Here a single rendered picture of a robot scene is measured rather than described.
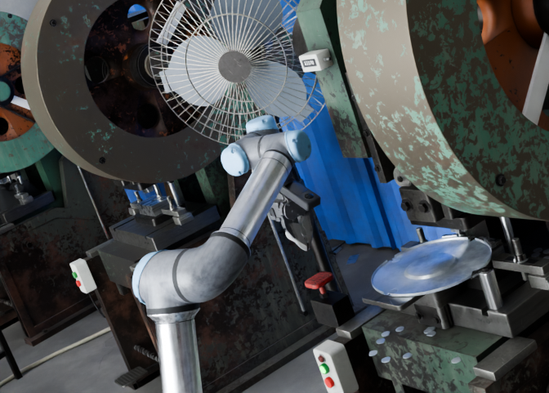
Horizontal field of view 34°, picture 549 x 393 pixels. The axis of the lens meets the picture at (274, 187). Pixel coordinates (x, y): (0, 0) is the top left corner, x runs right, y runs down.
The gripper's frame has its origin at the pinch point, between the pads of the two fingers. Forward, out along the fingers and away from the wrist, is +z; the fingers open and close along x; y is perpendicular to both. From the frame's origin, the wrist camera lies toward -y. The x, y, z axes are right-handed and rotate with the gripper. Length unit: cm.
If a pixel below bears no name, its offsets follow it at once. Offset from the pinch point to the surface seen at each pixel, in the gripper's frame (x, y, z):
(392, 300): 4.5, -35.8, 7.2
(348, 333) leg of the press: 3.7, -11.4, 21.5
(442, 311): -6.5, -37.6, 15.7
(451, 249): -19.7, -31.0, 6.9
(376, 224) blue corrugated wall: -132, 157, 71
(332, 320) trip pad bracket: 2.8, -4.6, 19.5
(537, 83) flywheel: -12, -77, -36
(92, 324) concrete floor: -13, 269, 86
